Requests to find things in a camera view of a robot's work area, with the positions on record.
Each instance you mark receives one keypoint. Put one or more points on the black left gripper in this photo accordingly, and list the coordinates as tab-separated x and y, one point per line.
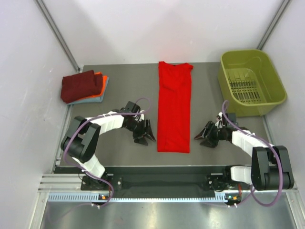
137	136

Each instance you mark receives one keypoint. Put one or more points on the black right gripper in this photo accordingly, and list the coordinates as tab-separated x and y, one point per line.
209	141

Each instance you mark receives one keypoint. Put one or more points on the red t shirt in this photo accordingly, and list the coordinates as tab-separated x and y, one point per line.
174	104

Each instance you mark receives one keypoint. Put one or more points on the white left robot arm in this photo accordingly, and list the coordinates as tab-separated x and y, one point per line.
81	138

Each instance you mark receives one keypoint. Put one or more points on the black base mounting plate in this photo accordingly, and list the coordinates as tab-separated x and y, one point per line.
205	182

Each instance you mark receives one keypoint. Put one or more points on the orange folded shirt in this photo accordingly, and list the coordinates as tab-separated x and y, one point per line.
94	87

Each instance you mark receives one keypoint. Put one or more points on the green plastic laundry basket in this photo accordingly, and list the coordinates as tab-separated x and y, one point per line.
249	83

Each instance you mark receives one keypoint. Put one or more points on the dark red folded shirt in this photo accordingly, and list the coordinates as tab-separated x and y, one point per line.
72	86

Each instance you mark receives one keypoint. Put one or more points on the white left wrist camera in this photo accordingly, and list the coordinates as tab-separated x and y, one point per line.
139	117

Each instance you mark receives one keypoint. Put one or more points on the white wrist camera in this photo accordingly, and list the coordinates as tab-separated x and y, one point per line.
139	117
221	121

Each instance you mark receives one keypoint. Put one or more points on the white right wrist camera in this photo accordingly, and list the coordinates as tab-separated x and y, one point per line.
221	121

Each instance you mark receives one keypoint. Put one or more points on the slotted cable duct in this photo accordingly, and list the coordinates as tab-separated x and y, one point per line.
101	198

